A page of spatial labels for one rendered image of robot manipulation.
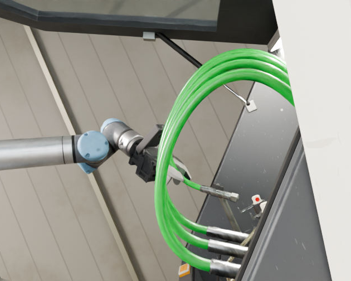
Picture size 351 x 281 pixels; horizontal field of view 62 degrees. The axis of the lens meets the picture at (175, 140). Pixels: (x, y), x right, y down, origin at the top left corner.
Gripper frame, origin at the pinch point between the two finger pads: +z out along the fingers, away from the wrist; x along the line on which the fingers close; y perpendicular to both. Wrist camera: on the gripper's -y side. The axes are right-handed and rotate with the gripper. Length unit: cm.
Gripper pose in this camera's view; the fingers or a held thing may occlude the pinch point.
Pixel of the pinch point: (184, 174)
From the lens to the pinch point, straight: 74.6
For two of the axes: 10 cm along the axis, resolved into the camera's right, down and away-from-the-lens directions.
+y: -3.0, 9.0, 3.0
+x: -6.8, 0.1, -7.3
